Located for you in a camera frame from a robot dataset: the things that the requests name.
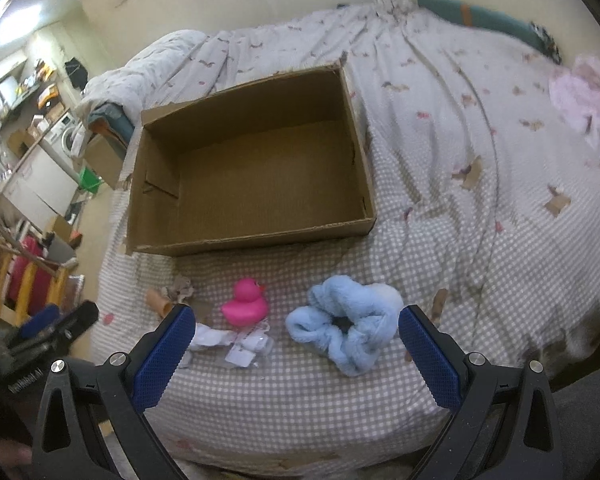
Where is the tan cardboard tube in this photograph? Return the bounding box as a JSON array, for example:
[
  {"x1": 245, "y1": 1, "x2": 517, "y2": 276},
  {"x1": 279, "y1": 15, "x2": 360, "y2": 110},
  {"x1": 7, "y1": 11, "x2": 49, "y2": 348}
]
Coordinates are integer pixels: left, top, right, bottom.
[{"x1": 145, "y1": 288, "x2": 173, "y2": 318}]

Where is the white packaged hair tie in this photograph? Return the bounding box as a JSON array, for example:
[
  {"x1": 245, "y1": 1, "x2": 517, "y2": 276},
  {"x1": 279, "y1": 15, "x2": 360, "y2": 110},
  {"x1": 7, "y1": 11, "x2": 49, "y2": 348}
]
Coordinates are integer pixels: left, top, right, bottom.
[{"x1": 182, "y1": 320, "x2": 275, "y2": 370}]

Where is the light blue fluffy scrunchie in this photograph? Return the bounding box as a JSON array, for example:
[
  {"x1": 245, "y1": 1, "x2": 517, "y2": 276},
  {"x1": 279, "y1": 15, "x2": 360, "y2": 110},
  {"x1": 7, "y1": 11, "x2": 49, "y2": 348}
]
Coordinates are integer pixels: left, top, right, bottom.
[{"x1": 285, "y1": 275, "x2": 404, "y2": 377}]

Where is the person left hand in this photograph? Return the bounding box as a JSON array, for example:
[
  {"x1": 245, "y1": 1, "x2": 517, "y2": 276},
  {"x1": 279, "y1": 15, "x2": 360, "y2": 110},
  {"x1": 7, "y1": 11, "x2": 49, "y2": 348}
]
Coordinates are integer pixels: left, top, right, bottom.
[{"x1": 0, "y1": 438, "x2": 32, "y2": 479}]

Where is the wooden chair with red cushion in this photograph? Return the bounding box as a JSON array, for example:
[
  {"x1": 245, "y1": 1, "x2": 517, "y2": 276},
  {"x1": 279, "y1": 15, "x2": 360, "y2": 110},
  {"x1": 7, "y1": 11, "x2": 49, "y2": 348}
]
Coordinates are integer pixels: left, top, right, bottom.
[{"x1": 0, "y1": 239, "x2": 78, "y2": 327}]

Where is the checkered dog print bedsheet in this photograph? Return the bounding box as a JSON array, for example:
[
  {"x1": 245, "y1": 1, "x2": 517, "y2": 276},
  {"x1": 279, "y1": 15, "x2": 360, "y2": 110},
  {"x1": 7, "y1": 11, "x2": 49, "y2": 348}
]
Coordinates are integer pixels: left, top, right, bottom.
[{"x1": 78, "y1": 0, "x2": 600, "y2": 478}]

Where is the green plastic bin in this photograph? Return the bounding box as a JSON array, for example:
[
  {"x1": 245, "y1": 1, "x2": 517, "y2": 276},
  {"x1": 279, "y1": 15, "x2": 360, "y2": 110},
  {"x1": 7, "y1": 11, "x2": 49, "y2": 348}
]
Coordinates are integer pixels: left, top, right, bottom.
[{"x1": 79, "y1": 166, "x2": 102, "y2": 194}]

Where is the small cardboard box on floor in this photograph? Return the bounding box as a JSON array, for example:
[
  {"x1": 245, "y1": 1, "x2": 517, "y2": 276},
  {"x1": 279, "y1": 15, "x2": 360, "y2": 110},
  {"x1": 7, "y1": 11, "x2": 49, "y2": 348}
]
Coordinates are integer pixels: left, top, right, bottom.
[{"x1": 84, "y1": 133, "x2": 126, "y2": 188}]

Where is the white washing machine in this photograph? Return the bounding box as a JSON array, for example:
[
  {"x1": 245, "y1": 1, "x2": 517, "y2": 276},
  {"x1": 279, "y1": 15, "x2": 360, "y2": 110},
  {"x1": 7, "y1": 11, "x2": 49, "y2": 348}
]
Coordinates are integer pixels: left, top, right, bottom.
[{"x1": 42, "y1": 110, "x2": 81, "y2": 162}]

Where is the brown cardboard box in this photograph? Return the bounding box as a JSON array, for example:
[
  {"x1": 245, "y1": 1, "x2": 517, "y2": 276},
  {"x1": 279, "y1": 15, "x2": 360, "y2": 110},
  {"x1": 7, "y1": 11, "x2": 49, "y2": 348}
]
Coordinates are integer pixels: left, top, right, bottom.
[{"x1": 126, "y1": 64, "x2": 376, "y2": 257}]

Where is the teal orange folded blanket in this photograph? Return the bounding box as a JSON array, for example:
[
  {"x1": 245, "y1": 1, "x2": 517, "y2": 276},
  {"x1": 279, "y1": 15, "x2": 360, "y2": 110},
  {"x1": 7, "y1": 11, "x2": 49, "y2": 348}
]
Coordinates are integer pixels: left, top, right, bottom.
[{"x1": 87, "y1": 102, "x2": 134, "y2": 150}]

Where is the pink clothing pile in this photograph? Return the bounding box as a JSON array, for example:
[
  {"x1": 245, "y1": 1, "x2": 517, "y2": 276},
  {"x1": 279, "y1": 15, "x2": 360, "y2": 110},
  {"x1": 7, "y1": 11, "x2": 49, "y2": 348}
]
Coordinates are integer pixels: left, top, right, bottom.
[{"x1": 548, "y1": 55, "x2": 600, "y2": 159}]

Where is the teal pillow with orange stripe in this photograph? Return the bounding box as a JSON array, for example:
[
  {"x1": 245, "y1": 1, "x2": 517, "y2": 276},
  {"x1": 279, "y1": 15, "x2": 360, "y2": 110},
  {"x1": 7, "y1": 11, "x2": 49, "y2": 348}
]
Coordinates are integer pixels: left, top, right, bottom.
[{"x1": 417, "y1": 0, "x2": 562, "y2": 65}]

